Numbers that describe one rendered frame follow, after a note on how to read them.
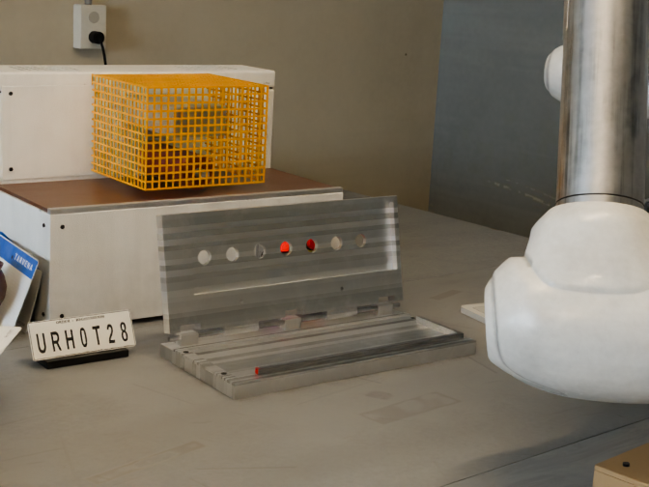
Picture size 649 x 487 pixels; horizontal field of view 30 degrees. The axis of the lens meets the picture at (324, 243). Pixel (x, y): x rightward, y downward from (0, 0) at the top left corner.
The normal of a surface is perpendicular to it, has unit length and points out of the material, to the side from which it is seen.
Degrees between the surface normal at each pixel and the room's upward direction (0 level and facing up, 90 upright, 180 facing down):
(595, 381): 119
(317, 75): 90
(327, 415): 0
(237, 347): 0
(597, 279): 61
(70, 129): 90
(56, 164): 90
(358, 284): 78
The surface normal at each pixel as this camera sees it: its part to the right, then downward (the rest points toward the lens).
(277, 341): 0.05, -0.97
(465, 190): -0.76, 0.11
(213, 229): 0.58, 0.01
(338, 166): 0.65, 0.20
